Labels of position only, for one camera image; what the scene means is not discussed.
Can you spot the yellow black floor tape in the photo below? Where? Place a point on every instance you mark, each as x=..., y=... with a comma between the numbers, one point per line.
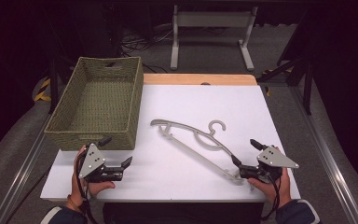
x=42, y=93

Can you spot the white board mat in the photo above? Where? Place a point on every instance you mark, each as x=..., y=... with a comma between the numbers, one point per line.
x=180, y=102

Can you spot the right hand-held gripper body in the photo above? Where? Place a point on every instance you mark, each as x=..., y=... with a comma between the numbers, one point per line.
x=273, y=158

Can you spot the metal floor rail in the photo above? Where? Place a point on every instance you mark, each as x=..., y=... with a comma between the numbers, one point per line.
x=18, y=177
x=329, y=161

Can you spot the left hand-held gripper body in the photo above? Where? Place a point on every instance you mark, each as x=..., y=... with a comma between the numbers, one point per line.
x=92, y=160

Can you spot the green woven basket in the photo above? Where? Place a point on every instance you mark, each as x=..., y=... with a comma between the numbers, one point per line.
x=101, y=102

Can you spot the person's dark torso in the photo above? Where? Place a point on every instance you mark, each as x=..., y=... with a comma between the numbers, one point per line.
x=183, y=214

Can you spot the person's left hand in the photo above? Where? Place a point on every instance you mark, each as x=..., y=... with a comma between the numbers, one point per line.
x=76, y=189

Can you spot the white metal desk frame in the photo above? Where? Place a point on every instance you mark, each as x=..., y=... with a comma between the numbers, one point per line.
x=211, y=18

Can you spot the person's right hand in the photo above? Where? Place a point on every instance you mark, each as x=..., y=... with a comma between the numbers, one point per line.
x=282, y=191

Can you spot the grey plastic clothes hanger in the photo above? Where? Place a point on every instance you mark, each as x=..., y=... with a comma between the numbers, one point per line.
x=212, y=145

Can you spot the black metal stand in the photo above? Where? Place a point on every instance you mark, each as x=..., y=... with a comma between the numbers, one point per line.
x=306, y=77

